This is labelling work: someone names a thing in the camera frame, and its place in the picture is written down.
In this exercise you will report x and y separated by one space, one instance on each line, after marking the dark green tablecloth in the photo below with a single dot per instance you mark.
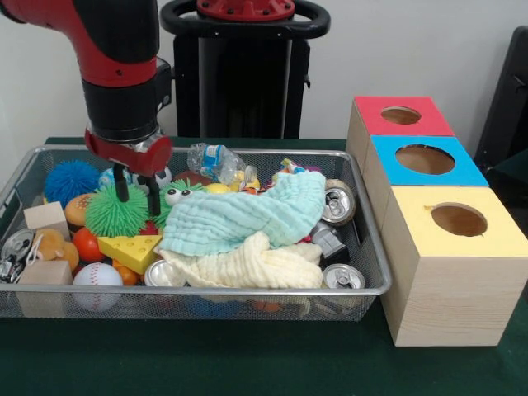
515 173
247 363

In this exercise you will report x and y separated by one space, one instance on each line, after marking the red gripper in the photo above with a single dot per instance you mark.
136 158

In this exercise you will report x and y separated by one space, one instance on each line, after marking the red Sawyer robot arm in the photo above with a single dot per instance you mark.
115 62

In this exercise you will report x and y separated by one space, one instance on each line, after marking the wooden box with three holes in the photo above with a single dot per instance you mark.
453 297

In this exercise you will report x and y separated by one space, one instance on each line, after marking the silver drink can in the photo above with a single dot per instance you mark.
342 275
163 273

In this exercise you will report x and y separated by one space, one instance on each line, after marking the yellow cheese wedge toy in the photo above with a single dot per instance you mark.
130 249

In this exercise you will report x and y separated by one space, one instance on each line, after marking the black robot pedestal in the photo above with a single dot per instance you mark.
247 82

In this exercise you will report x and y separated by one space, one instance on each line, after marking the crushed drink can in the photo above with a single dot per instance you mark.
340 204

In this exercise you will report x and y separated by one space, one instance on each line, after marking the black chair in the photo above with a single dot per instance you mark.
507 103

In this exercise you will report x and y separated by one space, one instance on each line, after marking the soccer ball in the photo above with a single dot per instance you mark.
165 176

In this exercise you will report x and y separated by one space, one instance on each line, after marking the green fuzzy monster toy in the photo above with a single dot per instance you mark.
177 194

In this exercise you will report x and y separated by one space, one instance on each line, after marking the green spiky ball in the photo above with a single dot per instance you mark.
107 214

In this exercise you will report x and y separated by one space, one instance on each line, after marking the cream cloth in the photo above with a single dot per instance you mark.
255 264

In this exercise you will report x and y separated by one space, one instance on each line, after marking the clear plastic bottle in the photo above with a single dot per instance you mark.
218 161

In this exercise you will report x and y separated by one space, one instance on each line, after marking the blue spiky ball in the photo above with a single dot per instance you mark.
70 181

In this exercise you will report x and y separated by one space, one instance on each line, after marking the mint green cloth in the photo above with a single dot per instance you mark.
247 218

